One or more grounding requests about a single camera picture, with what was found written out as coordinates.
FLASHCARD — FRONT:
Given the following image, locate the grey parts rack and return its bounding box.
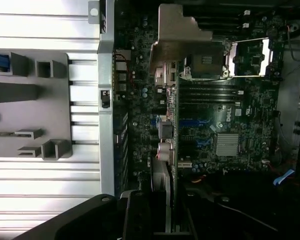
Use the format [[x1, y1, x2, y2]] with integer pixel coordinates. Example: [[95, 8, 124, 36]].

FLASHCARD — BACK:
[[0, 51, 74, 161]]

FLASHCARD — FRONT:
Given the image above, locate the blue flat wire on rack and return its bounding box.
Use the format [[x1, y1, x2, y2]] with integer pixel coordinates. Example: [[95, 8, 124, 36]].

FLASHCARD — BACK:
[[0, 51, 10, 74]]

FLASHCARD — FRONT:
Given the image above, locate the CPU socket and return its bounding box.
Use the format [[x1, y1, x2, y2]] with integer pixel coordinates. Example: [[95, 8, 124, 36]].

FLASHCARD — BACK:
[[179, 39, 232, 81]]

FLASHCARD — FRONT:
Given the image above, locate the open black PC case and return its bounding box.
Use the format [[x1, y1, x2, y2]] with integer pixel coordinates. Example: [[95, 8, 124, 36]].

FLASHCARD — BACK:
[[87, 0, 300, 240]]

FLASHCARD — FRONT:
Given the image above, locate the black RAM slot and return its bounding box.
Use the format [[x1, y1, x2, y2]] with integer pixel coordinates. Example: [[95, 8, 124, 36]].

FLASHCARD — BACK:
[[198, 21, 251, 29], [197, 15, 251, 22], [179, 93, 244, 100], [183, 8, 251, 16], [204, 27, 251, 35], [179, 87, 244, 95], [179, 82, 244, 89]]

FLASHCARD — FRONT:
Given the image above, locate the silver finned chipset heatsink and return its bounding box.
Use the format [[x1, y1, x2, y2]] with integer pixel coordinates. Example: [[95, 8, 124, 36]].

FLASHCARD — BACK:
[[215, 133, 241, 156]]

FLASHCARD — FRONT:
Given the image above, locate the silver socket cover frame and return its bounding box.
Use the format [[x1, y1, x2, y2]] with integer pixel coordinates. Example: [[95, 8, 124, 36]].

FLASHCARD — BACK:
[[224, 36, 275, 78]]

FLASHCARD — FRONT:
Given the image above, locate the light blue SATA wire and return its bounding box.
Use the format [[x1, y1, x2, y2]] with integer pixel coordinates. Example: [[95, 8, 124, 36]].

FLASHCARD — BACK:
[[273, 169, 296, 186]]

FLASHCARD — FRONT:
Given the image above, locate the green motherboard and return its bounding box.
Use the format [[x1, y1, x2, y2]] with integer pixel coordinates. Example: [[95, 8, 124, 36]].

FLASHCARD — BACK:
[[113, 0, 287, 176]]

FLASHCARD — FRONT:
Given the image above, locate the black plastic shroud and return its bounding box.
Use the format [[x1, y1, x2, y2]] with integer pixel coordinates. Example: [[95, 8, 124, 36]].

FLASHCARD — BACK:
[[204, 171, 300, 226]]

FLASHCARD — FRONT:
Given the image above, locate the blue expansion slot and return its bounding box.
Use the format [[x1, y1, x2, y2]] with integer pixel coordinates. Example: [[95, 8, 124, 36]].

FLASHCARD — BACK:
[[194, 138, 214, 148], [151, 117, 212, 129]]

